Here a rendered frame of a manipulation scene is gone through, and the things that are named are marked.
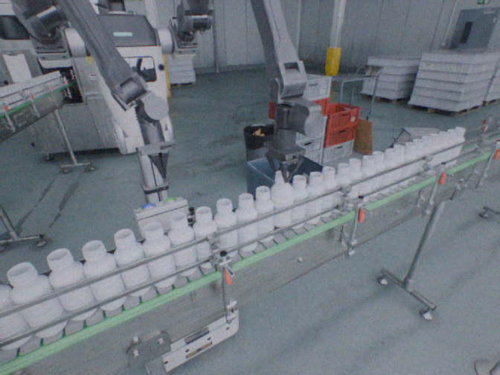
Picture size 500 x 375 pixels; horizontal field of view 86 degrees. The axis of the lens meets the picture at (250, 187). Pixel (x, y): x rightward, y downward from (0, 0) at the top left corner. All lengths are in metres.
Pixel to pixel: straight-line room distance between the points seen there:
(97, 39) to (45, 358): 0.66
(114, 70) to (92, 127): 3.64
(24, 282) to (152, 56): 0.79
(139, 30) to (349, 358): 1.82
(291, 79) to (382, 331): 1.63
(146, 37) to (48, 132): 3.52
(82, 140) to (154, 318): 3.91
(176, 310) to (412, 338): 1.53
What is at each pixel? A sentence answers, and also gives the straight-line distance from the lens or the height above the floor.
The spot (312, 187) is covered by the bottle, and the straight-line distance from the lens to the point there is 0.83.
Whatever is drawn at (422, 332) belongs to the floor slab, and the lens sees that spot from 2.06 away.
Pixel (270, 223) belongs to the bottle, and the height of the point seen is 1.07.
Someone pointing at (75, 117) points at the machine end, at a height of 0.59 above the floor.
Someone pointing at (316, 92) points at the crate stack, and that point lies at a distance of 3.23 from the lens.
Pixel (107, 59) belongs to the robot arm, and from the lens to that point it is 0.75.
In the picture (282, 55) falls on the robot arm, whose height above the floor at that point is 1.49.
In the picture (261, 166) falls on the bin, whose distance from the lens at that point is 1.47.
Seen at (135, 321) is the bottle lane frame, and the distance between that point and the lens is 0.73.
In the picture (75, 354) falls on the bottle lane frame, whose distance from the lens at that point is 0.76.
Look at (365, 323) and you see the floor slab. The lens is 1.96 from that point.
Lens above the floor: 1.53
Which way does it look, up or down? 30 degrees down
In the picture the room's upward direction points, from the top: 1 degrees counter-clockwise
